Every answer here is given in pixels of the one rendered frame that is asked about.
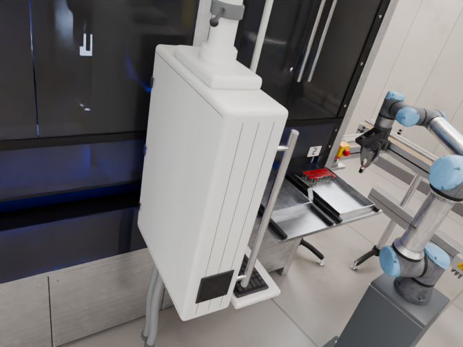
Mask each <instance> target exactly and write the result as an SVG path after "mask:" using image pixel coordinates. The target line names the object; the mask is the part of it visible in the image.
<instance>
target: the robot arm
mask: <svg viewBox="0 0 463 347"><path fill-rule="evenodd" d="M404 97H405V96H404V94H402V93H399V92H396V91H389V92H387V95H386V96H385V98H384V101H383V104H382V106H381V108H380V111H379V113H378V116H377V118H376V120H375V124H374V128H372V129H370V130H369V131H367V132H365V133H363V134H362V135H360V136H359V137H357V138H356V141H355V142H356V143H357V144H359V146H361V148H360V164H361V165H362V164H363V163H364V159H365V158H366V157H369V158H368V159H367V162H366V164H364V168H367V167H369V166H370V165H371V164H372V163H373V162H376V161H377V160H378V155H379V153H380V151H386V150H387V148H385V147H386V144H388V145H387V147H388V146H389V143H390V140H389V139H388V137H389V134H390V133H391V130H392V126H393V124H394V121H395V120H396V121H397V122H398V123H399V124H401V125H403V126H405V127H411V126H414V125H417V126H423V127H425V128H426V129H427V130H428V131H429V132H430V133H431V134H432V135H433V136H434V137H435V138H436V139H437V140H438V141H439V142H440V144H441V145H442V146H443V147H444V148H445V149H446V150H447V151H448V152H449V153H450V154H451V155H452V156H451V155H446V156H442V157H440V158H438V159H437V160H436V161H435V162H434V163H433V164H432V165H431V167H430V169H429V174H430V175H429V182H430V183H429V187H430V189H431V190H430V192H429V194H428V196H427V197H426V198H425V200H424V202H423V203H422V205H421V207H420V208H419V209H418V212H417V213H416V214H415V216H414V218H413V219H412V221H411V223H410V224H409V226H408V227H407V229H406V231H405V232H404V233H403V235H402V237H398V238H396V239H395V240H394V241H393V243H392V245H391V246H389V245H386V246H384V247H382V248H381V250H380V254H379V260H380V266H381V268H382V270H383V271H384V272H385V273H386V274H387V275H389V276H394V277H396V278H395V279H394V282H393V284H394V286H395V289H396V291H397V292H398V293H399V294H400V295H401V296H402V297H403V298H404V299H406V300H408V301H409V302H411V303H414V304H417V305H425V304H428V303H429V301H430V300H431V298H432V294H433V287H434V286H435V284H436V283H437V281H438V280H439V279H440V277H441V276H442V274H443V273H444V272H445V270H446V269H448V266H449V264H450V257H449V256H448V255H447V253H446V252H445V251H444V250H442V249H441V248H440V247H438V246H437V245H435V244H432V243H430V242H429V240H430V239H431V238H432V236H433V234H434V233H435V232H436V231H437V229H438V227H439V226H440V225H441V223H442V222H443V220H444V219H445V217H446V216H447V214H448V213H449V211H450V210H451V209H452V207H453V205H454V204H455V203H456V202H462V201H463V135H462V134H461V133H460V132H459V131H458V130H456V128H454V126H452V125H451V124H450V123H449V122H448V121H447V120H446V114H445V113H444V112H442V111H439V110H437V109H427V108H422V107H414V106H410V105H407V104H406V103H404V102H403V101H404ZM370 149H371V151H372V152H371V153H370V152H369V150H370Z"/></svg>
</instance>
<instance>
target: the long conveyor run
mask: <svg viewBox="0 0 463 347"><path fill-rule="evenodd" d="M364 121H365V122H366V123H360V124H359V126H358V129H357V131H356V134H360V132H361V130H362V129H363V128H362V127H364V126H365V127H366V129H364V132H367V131H369V130H370V129H372V128H374V124H375V121H374V120H372V119H370V121H368V120H367V119H365V120H364ZM401 131H402V130H401V129H399V131H398V132H397V133H395V132H393V131H391V133H390V134H389V137H388V139H389V140H390V143H389V146H388V147H387V150H386V151H385V153H386V154H388V155H389V156H390V157H392V158H394V159H396V160H397V161H398V162H401V163H402V164H403V165H405V166H406V167H408V168H409V169H411V170H413V171H414V172H416V173H417V174H419V175H421V176H422V177H424V178H426V179H427V180H429V175H430V174H429V169H430V167H431V165H432V164H433V163H434V162H435V160H437V159H438V157H436V156H434V155H433V154H431V153H429V152H427V151H426V150H424V149H423V148H421V147H418V146H417V145H415V144H413V143H412V142H410V141H409V140H407V139H405V138H403V137H401V136H400V134H401V133H400V132H401Z"/></svg>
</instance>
